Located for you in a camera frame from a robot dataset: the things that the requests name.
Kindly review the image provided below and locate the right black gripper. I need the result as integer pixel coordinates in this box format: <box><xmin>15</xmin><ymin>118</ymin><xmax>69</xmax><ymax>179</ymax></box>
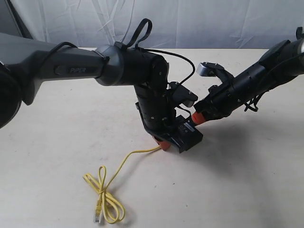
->
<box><xmin>191</xmin><ymin>95</ymin><xmax>232</xmax><ymax>126</ymax></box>

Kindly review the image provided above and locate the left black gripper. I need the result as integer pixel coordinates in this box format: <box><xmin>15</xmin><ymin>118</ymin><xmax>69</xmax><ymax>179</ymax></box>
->
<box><xmin>142</xmin><ymin>116</ymin><xmax>178</xmax><ymax>151</ymax></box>

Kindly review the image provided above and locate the black network switch box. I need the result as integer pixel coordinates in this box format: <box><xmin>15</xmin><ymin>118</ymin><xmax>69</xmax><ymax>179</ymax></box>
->
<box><xmin>172</xmin><ymin>115</ymin><xmax>203</xmax><ymax>153</ymax></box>

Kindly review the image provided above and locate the yellow ethernet cable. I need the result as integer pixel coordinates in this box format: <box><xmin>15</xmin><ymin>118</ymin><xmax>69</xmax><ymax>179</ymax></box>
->
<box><xmin>82</xmin><ymin>146</ymin><xmax>162</xmax><ymax>218</ymax></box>

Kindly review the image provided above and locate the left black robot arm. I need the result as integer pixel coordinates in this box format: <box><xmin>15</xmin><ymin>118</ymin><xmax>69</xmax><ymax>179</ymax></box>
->
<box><xmin>0</xmin><ymin>33</ymin><xmax>186</xmax><ymax>152</ymax></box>

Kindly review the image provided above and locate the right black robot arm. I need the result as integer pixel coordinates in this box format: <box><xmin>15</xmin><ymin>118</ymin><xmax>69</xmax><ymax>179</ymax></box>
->
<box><xmin>191</xmin><ymin>38</ymin><xmax>304</xmax><ymax>125</ymax></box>

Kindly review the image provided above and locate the white backdrop curtain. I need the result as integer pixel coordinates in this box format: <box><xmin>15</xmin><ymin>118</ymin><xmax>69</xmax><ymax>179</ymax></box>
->
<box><xmin>12</xmin><ymin>0</ymin><xmax>304</xmax><ymax>48</ymax></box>

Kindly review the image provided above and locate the black backdrop stand pole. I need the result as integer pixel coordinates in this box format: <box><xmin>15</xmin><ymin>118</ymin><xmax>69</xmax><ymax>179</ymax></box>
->
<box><xmin>0</xmin><ymin>0</ymin><xmax>33</xmax><ymax>39</ymax></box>

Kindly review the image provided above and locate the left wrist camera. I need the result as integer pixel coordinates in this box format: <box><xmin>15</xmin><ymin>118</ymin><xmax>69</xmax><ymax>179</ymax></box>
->
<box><xmin>169</xmin><ymin>82</ymin><xmax>198</xmax><ymax>108</ymax></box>

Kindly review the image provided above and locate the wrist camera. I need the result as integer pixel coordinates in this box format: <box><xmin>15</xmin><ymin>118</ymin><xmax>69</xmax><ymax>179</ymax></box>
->
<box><xmin>169</xmin><ymin>82</ymin><xmax>198</xmax><ymax>108</ymax></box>
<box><xmin>196</xmin><ymin>62</ymin><xmax>234</xmax><ymax>83</ymax></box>

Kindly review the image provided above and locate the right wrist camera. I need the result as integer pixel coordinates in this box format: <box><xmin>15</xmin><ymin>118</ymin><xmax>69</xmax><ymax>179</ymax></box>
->
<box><xmin>196</xmin><ymin>62</ymin><xmax>234</xmax><ymax>83</ymax></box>

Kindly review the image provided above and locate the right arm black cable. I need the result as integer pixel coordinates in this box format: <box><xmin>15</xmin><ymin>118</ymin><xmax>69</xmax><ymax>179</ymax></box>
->
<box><xmin>243</xmin><ymin>26</ymin><xmax>304</xmax><ymax>114</ymax></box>

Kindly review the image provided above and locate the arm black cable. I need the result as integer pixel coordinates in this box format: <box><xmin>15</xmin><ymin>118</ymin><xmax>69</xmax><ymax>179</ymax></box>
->
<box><xmin>41</xmin><ymin>18</ymin><xmax>198</xmax><ymax>119</ymax></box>
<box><xmin>243</xmin><ymin>26</ymin><xmax>304</xmax><ymax>114</ymax></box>

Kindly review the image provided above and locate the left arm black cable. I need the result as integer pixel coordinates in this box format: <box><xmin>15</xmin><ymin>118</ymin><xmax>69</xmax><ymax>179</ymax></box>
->
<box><xmin>41</xmin><ymin>18</ymin><xmax>198</xmax><ymax>119</ymax></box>

